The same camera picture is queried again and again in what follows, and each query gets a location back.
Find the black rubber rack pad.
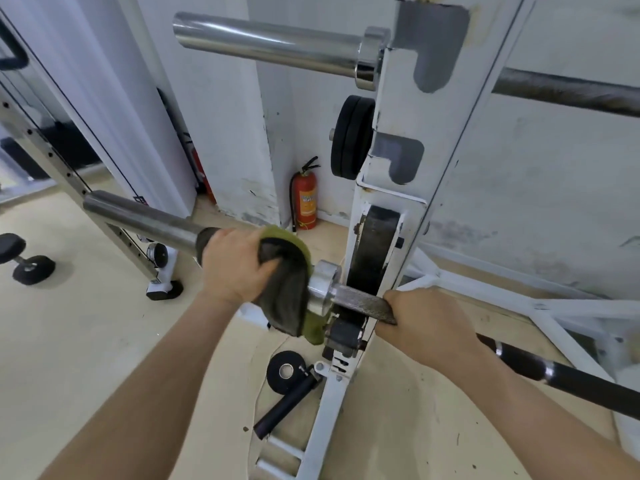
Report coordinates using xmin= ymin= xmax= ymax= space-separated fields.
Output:
xmin=346 ymin=205 xmax=402 ymax=296

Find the steel barbell with dark shaft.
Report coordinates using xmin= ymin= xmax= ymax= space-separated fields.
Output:
xmin=82 ymin=190 xmax=640 ymax=426

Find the black round weight plate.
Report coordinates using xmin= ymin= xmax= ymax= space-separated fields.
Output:
xmin=329 ymin=95 xmax=364 ymax=180
xmin=352 ymin=97 xmax=377 ymax=178

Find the white metal squat rack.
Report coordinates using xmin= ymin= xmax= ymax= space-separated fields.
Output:
xmin=252 ymin=0 xmax=640 ymax=480

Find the person's right hand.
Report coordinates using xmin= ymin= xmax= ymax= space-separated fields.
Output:
xmin=374 ymin=287 xmax=490 ymax=376

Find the person's right forearm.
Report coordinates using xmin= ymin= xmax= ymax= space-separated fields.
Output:
xmin=431 ymin=340 xmax=640 ymax=480

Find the red fire extinguisher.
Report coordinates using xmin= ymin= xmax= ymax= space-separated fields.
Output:
xmin=191 ymin=144 xmax=217 ymax=205
xmin=289 ymin=156 xmax=321 ymax=232

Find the green grey cleaning cloth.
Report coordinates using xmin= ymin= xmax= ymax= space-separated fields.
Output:
xmin=256 ymin=224 xmax=332 ymax=346

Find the white cable machine frame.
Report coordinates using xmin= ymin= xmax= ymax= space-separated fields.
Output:
xmin=0 ymin=10 xmax=184 ymax=302

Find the chrome barbell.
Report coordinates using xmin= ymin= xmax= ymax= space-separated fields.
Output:
xmin=173 ymin=12 xmax=640 ymax=118

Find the person's left hand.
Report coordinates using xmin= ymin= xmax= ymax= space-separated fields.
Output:
xmin=199 ymin=227 xmax=281 ymax=307

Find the black rubber dumbbell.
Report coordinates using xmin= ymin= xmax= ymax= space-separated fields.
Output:
xmin=0 ymin=233 xmax=56 ymax=286

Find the person's left forearm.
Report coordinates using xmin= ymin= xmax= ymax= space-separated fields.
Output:
xmin=39 ymin=290 xmax=252 ymax=480

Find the small black weight plate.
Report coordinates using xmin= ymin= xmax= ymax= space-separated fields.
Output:
xmin=266 ymin=351 xmax=307 ymax=396

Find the short black bar handle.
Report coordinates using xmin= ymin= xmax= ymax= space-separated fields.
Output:
xmin=253 ymin=366 xmax=322 ymax=441

